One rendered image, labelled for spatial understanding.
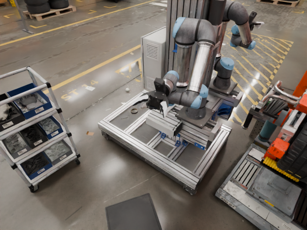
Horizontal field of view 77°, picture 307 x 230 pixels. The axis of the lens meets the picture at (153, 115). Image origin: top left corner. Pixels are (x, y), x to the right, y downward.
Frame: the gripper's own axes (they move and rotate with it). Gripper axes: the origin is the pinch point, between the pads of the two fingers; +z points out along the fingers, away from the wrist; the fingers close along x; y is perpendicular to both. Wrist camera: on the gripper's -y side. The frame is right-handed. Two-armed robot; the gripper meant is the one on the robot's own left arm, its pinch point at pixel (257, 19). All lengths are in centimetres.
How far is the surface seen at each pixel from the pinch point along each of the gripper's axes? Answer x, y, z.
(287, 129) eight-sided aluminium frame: 82, 17, -88
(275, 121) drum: 73, 31, -69
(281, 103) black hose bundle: 69, 10, -79
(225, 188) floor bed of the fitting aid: 79, 106, -90
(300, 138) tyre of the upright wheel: 89, 14, -90
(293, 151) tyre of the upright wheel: 92, 23, -93
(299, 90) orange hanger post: 67, 31, -15
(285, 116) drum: 75, 24, -67
